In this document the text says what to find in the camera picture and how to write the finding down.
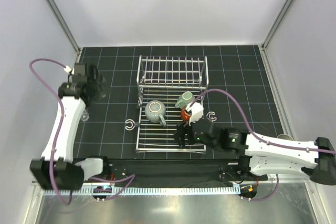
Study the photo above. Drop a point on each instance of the chrome wire dish rack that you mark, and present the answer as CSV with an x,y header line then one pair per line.
x,y
166,79

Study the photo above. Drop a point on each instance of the orange brown ceramic mug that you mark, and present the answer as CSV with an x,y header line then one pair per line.
x,y
185,116

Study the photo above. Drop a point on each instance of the perforated aluminium cable rail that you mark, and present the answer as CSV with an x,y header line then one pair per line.
x,y
105,190

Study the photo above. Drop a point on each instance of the black grid table mat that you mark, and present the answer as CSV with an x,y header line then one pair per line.
x,y
239,70

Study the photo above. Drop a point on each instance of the mint green ceramic mug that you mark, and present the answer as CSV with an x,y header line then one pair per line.
x,y
184,99

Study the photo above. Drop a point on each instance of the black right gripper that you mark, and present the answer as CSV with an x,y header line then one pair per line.
x,y
182,130

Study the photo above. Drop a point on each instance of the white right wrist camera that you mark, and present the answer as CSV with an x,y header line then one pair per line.
x,y
196,112

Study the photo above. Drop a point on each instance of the clear glass mug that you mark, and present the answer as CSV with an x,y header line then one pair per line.
x,y
155,112

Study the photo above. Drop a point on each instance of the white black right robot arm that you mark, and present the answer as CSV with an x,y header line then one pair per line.
x,y
260,154

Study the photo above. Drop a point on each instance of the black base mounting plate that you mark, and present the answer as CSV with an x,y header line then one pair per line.
x,y
177,173

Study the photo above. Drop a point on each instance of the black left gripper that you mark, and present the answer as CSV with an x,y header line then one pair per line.
x,y
102,90

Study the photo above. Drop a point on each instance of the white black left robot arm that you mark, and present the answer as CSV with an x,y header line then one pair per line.
x,y
56,166

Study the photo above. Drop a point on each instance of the small clear shot glass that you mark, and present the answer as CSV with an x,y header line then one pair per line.
x,y
85,116

